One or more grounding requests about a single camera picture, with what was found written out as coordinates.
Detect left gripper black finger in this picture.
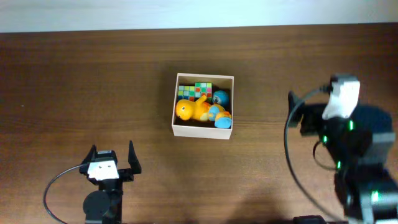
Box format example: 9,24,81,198
81,145,96,164
128,140,142,174

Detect orange dinosaur toy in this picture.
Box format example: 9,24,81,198
175,96,211,122

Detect orange and blue duck toy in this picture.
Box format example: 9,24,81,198
200,104,233,129

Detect blue ball toy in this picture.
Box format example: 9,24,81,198
212,90,229,107

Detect multicoloured puzzle cube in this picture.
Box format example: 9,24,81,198
195,82,213,103
177,85,195,101

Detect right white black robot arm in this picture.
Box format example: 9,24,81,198
285,92,397,223

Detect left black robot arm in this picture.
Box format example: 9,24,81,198
79,141,142,224

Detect open beige cardboard box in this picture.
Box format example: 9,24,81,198
172,73,234,139

